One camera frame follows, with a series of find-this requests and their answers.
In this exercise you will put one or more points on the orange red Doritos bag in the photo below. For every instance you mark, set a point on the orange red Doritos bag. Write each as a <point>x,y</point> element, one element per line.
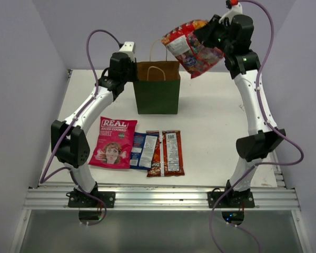
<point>167,158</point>

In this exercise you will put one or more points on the aluminium rail frame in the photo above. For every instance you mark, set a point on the aluminium rail frame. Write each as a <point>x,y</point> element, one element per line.
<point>172,214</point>

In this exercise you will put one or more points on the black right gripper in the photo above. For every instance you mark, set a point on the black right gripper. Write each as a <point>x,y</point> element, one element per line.
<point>205,32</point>

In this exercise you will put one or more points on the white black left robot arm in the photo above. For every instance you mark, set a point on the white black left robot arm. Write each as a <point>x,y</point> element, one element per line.
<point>68,137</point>

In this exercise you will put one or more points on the blue snack bag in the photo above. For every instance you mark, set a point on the blue snack bag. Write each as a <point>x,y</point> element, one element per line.
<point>143,150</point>

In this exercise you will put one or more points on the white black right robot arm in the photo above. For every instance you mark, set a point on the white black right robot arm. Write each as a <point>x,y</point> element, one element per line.
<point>233,37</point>

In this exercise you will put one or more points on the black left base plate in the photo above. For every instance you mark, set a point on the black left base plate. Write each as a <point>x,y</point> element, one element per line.
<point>78,199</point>

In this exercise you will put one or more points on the green brown paper bag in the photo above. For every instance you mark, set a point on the green brown paper bag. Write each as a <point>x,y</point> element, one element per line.
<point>157,89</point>

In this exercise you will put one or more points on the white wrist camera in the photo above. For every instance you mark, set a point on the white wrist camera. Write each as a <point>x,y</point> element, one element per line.
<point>129,49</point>
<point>234,8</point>

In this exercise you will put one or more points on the pink Real chips bag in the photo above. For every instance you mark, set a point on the pink Real chips bag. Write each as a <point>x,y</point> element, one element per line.
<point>114,144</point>

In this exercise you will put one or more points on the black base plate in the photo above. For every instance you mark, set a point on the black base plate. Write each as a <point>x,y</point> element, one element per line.
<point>234,199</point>
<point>78,199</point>

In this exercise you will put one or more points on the red candy bag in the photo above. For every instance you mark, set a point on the red candy bag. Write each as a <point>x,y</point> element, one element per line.
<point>194,57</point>

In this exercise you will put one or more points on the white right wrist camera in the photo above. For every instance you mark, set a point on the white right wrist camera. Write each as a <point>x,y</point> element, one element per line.
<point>234,8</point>

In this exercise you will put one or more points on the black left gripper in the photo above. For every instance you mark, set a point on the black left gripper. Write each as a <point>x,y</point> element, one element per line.
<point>131,70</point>

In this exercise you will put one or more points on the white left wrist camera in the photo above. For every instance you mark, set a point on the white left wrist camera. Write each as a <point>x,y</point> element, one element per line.
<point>129,49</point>

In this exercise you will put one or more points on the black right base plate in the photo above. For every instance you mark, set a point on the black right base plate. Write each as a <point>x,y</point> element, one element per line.
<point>234,199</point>

